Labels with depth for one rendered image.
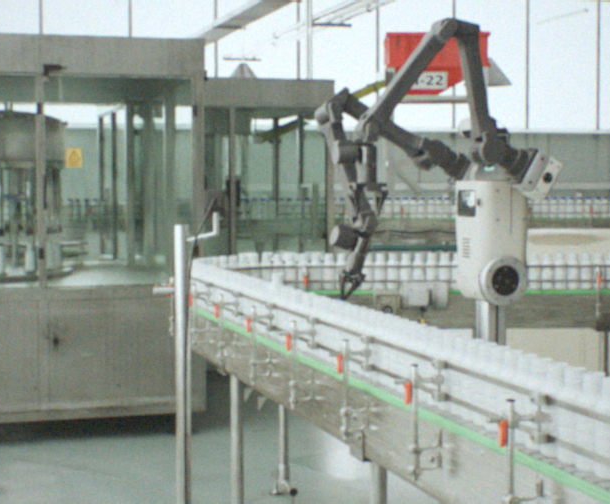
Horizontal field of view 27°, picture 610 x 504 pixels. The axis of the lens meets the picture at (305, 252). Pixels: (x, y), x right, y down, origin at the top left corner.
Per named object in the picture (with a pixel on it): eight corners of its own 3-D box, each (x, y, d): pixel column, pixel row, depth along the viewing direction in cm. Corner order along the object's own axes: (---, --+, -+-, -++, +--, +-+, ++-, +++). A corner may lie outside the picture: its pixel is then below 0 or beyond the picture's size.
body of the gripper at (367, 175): (387, 189, 361) (388, 163, 361) (354, 189, 358) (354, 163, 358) (380, 189, 367) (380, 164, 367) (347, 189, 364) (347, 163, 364)
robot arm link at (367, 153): (380, 143, 360) (373, 143, 366) (357, 142, 358) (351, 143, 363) (380, 167, 360) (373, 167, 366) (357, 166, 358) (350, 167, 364)
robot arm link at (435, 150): (339, 75, 401) (325, 87, 410) (324, 109, 396) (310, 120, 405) (450, 146, 414) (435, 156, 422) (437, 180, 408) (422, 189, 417)
